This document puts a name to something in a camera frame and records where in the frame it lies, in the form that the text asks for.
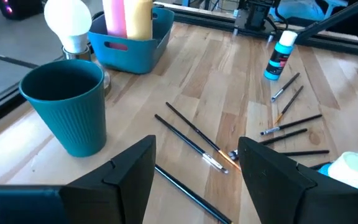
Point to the white bulb on metal base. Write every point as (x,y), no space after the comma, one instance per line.
(68,21)

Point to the small teal paint bottle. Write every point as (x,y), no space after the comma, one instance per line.
(278,59)

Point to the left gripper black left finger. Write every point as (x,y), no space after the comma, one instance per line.
(120,193)

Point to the pale blue plastic sheet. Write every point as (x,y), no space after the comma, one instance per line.
(303,9)

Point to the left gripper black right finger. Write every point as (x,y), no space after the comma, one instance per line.
(269,186)

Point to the large yellow paint bottle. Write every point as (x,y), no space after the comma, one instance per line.
(138,21)

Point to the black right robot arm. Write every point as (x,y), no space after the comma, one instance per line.
(256,15)

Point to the small light blue paint bottle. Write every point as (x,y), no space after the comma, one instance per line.
(351,169)

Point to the teal plastic bin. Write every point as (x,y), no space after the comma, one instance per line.
(135,59)

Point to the large pink paint bottle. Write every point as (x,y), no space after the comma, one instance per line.
(114,21)

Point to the teal ribbed plastic cup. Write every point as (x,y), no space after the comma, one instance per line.
(73,124)

